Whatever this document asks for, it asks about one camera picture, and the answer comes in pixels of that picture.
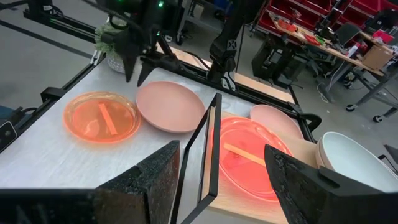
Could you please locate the large pink matte plate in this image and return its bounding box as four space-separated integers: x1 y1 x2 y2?
135 80 206 134

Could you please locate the black aluminium table frame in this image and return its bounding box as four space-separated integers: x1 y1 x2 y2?
0 0 323 153

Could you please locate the cardboard box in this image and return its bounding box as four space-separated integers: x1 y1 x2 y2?
361 44 395 71

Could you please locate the grey-green matte plate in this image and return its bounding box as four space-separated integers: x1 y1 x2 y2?
320 131 398 193

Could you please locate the grey metal bracket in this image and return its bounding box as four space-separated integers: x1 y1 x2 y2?
221 77 234 91

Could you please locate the wooden workbench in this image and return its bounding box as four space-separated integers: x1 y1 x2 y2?
269 12 398 124

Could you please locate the pink translucent plastic plate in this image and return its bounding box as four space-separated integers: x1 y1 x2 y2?
213 118 293 203

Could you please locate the small pink matte plate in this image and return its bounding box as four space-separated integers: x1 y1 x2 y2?
249 104 305 140

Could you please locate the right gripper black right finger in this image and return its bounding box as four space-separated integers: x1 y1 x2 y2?
264 144 398 224

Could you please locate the black computer case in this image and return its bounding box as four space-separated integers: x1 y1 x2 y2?
251 39 295 90

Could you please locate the orange translucent plastic plate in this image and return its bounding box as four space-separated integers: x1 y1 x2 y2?
63 90 142 144
213 116 294 202

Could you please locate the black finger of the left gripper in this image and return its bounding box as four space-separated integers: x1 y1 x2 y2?
137 62 161 87
119 29 144 83

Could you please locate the grey camera device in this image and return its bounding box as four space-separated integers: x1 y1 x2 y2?
0 120 18 153

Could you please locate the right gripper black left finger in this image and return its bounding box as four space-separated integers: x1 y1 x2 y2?
93 139 182 224

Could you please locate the red storage bin rack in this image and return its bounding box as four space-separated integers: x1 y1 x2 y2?
257 0 398 35

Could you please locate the green plant in white pot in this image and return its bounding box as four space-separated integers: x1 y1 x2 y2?
94 17 129 74

